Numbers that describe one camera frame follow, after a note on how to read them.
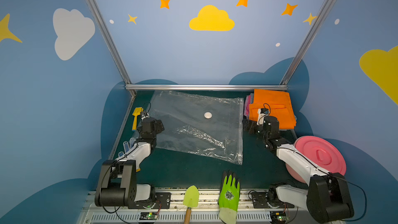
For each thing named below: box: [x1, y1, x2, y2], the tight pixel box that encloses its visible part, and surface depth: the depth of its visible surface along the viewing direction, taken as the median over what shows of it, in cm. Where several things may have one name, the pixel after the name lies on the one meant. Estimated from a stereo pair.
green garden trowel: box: [183, 185, 200, 224], surface depth 77 cm
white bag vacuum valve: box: [203, 111, 213, 120], surface depth 110 cm
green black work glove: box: [217, 170, 241, 224], surface depth 76 cm
